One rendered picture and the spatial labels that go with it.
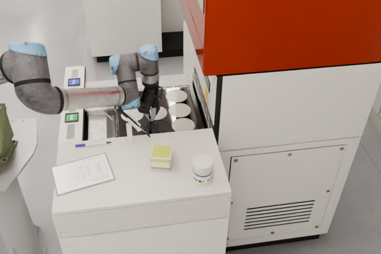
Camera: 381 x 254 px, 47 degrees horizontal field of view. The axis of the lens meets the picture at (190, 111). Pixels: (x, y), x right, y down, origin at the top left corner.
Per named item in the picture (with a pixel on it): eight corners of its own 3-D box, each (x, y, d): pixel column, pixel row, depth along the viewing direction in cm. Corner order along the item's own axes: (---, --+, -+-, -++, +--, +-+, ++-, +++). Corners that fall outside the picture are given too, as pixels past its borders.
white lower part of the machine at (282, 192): (279, 144, 314) (299, 45, 262) (325, 242, 252) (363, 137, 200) (182, 155, 305) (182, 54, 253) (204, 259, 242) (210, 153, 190)
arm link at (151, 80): (155, 77, 175) (136, 74, 177) (155, 87, 178) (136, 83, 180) (161, 67, 181) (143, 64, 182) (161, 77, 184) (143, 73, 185)
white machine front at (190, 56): (187, 53, 253) (188, -13, 227) (216, 152, 191) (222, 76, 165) (182, 54, 252) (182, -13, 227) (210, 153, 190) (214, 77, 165)
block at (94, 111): (106, 109, 203) (105, 104, 201) (106, 114, 200) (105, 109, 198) (88, 111, 202) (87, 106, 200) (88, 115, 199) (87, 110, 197)
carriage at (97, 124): (106, 102, 211) (105, 98, 210) (108, 156, 184) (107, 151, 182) (89, 104, 210) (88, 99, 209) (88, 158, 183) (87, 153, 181)
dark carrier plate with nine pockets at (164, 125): (187, 87, 215) (187, 87, 214) (200, 134, 188) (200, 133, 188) (117, 93, 210) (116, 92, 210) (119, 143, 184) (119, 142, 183)
